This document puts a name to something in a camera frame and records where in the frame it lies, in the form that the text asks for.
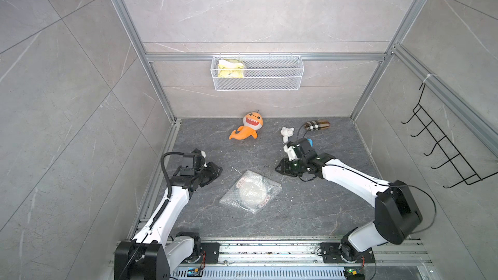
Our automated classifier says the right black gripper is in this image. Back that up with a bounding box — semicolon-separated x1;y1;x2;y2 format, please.
274;157;307;176

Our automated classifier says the clear bubble wrap sheet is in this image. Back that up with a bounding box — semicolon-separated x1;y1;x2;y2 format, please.
220;171;282;214

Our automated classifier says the white dinner plate dark rim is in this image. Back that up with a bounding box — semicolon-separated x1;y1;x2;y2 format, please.
235;176;271;213

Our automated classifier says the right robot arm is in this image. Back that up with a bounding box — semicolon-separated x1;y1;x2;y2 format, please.
275;138;437;263

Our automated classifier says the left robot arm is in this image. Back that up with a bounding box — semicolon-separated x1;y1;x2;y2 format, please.
114;149;223;279

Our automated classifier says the small white figurine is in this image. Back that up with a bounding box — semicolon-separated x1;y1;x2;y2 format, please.
280;127;294;144

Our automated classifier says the plaid brown pouch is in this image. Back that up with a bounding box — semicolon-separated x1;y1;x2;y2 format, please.
304;119;330;131

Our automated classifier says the orange shark plush toy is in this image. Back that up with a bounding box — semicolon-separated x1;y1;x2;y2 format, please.
229;111;263;140

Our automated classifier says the yellow white cloth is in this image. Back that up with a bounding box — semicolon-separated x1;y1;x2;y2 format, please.
217;59;246;79

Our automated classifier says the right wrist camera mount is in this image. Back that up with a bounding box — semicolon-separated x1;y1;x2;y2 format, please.
283;145;298;161

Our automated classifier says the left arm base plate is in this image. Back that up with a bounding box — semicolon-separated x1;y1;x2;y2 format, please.
184;242;220;264

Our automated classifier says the aluminium mounting rail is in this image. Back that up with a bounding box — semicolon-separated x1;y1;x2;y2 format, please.
169;237;440;279

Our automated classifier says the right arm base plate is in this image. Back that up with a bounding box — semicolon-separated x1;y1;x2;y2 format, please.
316;242;376;264

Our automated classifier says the white wire wall basket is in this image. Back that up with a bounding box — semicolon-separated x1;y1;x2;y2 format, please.
210;54;304;92

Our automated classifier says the black wire hook rack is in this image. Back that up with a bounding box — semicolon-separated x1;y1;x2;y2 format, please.
401;83;497;189

